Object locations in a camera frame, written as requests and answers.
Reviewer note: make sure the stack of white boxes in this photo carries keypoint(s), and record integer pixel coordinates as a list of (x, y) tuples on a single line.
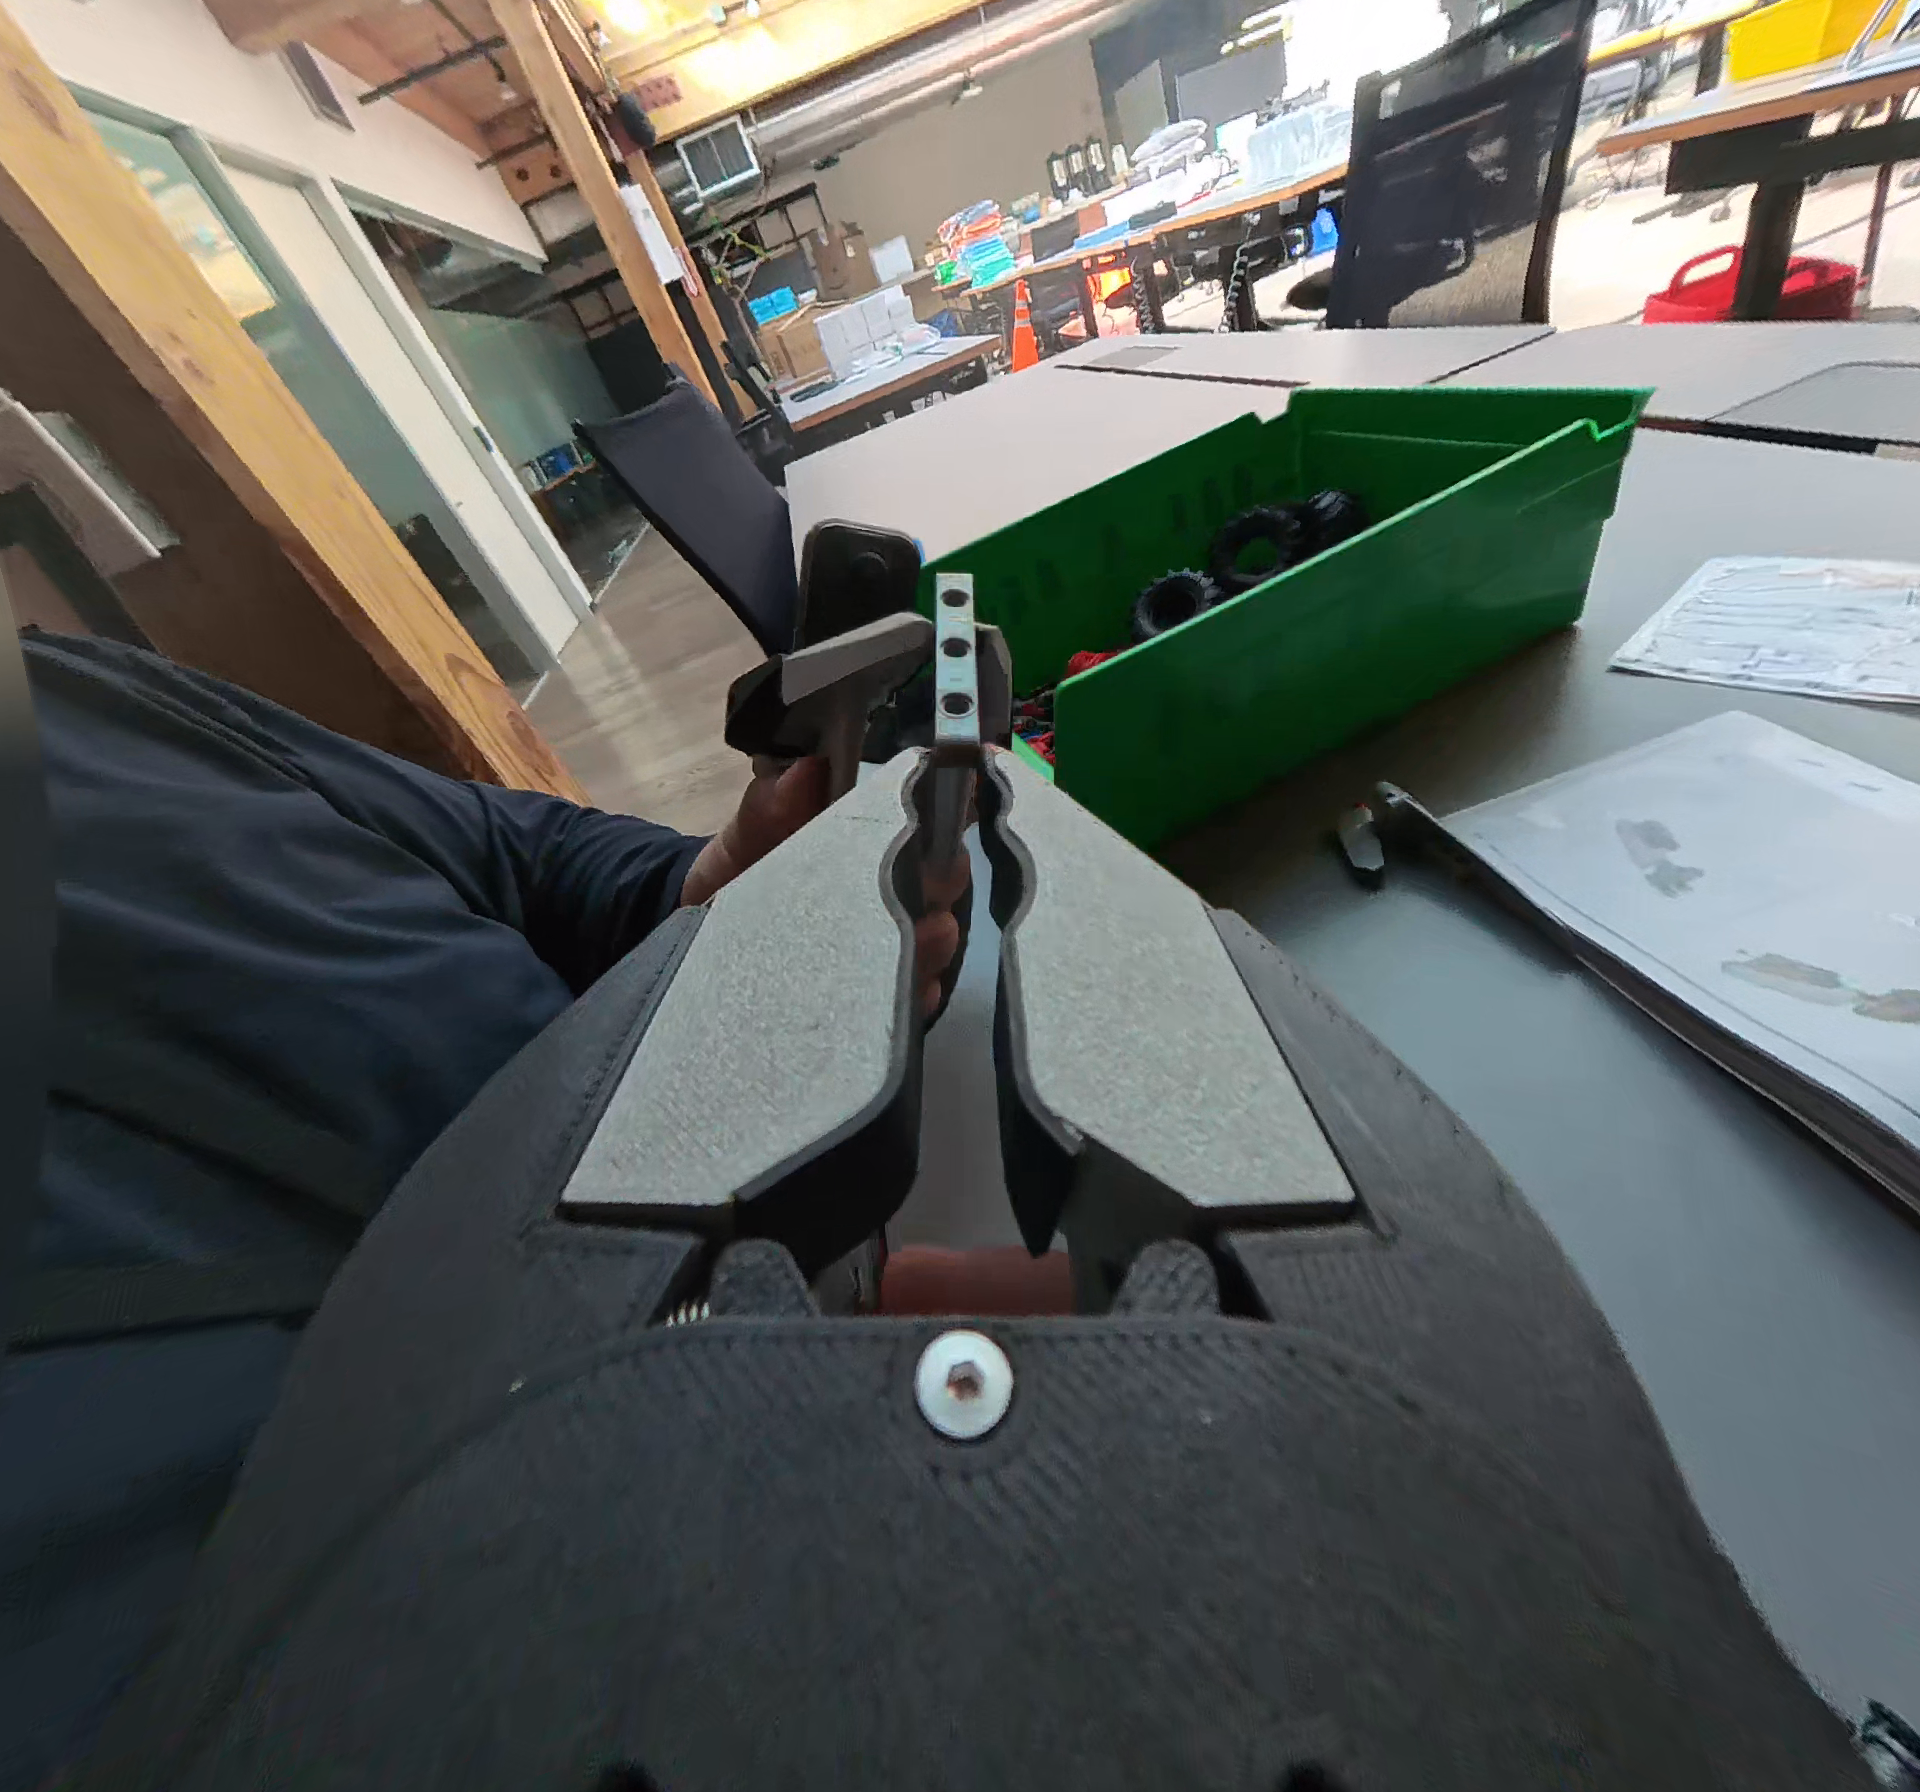
[(869, 323)]

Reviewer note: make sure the pile of mixed lego pieces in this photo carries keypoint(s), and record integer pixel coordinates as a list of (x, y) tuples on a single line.
[(1057, 713)]

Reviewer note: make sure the small black tool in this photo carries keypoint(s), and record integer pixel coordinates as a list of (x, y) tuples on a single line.
[(1402, 815)]

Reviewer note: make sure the yellow plastic bin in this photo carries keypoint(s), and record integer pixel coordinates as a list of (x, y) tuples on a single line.
[(1793, 29)]

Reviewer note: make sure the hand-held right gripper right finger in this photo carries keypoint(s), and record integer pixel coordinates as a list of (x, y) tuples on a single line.
[(1155, 1058)]

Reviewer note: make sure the dark fabric office chair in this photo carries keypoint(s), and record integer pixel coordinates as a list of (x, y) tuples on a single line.
[(704, 517)]

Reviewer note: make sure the orange traffic cone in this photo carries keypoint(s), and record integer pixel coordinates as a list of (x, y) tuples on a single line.
[(1023, 329)]

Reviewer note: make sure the lego instruction booklet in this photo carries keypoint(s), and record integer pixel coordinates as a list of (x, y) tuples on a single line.
[(1725, 921)]

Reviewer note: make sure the long cluttered work table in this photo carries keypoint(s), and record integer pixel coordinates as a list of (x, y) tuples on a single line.
[(1185, 214)]

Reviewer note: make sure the black lego tyre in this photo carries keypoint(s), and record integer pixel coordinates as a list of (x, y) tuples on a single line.
[(1254, 550), (1333, 517), (1178, 603)]

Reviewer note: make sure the large wooden beam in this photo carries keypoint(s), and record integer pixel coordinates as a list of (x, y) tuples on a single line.
[(225, 442)]

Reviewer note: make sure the clear plastic parts bag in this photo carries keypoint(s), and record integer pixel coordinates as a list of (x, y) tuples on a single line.
[(1785, 631)]

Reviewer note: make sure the wooden support post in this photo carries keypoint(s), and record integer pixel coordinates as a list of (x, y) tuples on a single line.
[(584, 158)]

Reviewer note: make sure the short grey lego beam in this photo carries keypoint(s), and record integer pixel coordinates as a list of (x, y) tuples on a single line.
[(957, 668)]

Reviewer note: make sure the wooden top work table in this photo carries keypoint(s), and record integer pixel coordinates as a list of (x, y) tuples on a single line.
[(901, 375)]

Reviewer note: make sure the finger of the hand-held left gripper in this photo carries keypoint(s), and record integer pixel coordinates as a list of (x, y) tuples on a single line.
[(995, 681), (840, 676)]

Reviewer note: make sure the white board panel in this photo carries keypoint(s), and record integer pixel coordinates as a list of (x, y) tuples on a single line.
[(1365, 16)]

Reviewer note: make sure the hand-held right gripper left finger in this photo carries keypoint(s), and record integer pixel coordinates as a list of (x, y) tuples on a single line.
[(764, 1043)]

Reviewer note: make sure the red plastic basket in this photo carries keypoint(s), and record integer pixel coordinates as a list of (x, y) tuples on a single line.
[(1748, 290)]

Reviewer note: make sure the green plastic bin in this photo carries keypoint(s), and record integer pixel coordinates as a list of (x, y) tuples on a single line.
[(1351, 623)]

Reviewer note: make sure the person's left forearm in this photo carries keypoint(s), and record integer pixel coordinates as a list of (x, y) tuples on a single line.
[(599, 879)]

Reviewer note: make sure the black leg wooden table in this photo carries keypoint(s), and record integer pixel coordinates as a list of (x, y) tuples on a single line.
[(1755, 120)]

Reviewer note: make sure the person's left hand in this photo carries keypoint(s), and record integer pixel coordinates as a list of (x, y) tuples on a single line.
[(764, 824)]

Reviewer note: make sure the black mesh office chair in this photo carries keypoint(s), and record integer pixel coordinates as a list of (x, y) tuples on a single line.
[(1462, 172)]

